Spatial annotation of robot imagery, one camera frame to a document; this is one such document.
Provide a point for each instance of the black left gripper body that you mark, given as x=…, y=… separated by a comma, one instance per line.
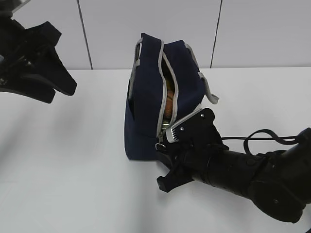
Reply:
x=12, y=49

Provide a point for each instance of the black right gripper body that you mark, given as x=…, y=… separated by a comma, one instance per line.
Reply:
x=188, y=160

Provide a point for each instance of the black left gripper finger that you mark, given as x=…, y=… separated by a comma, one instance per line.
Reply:
x=44, y=34
x=41, y=77

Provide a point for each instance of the brown bread loaf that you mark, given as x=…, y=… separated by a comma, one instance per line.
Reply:
x=170, y=94

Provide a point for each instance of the navy blue lunch bag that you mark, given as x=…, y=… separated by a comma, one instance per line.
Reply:
x=157, y=69

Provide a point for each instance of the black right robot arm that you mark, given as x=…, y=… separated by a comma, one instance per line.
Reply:
x=277, y=182

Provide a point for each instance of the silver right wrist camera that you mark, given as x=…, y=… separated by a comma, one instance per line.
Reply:
x=185, y=127

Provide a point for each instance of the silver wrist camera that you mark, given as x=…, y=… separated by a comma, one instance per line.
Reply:
x=185, y=127
x=11, y=6

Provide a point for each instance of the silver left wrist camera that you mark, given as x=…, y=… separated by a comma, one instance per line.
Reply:
x=11, y=6

